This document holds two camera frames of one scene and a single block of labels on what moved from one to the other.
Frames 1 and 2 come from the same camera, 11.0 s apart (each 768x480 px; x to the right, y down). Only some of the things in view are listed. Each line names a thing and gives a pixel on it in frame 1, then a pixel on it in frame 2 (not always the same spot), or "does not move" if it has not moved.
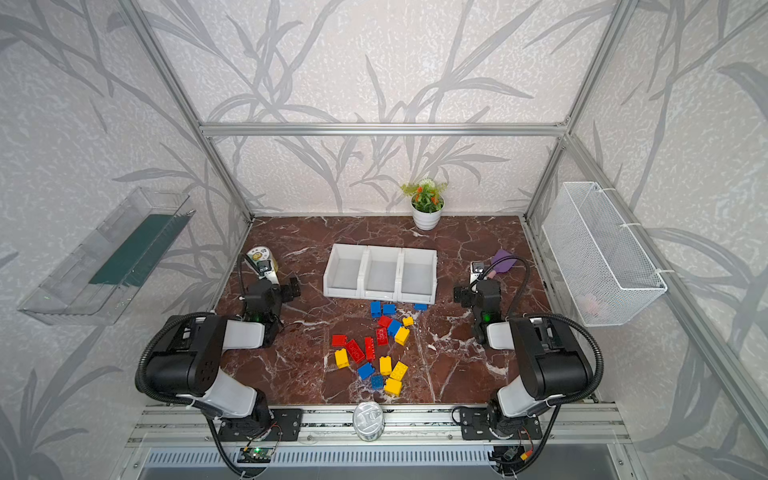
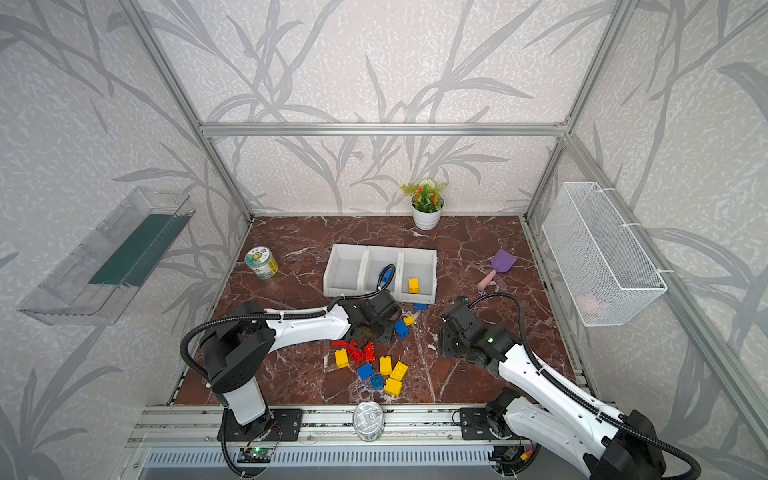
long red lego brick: x=355 y=351 does not move
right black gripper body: x=464 y=294 to x=454 y=335
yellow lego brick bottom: x=393 y=386 does not move
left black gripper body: x=287 y=288 to x=372 y=321
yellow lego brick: x=341 y=358 does not move
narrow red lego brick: x=370 y=349 does not move
